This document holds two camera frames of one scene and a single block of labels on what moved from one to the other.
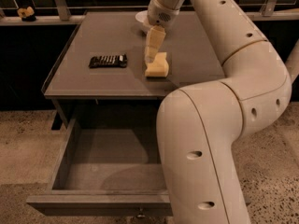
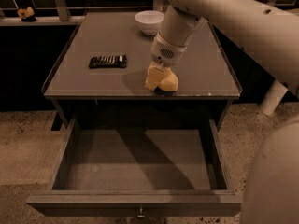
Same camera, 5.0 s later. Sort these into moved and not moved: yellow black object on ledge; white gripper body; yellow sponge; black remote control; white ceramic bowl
Moved: yellow sponge; white gripper body
Not moved: yellow black object on ledge; white ceramic bowl; black remote control
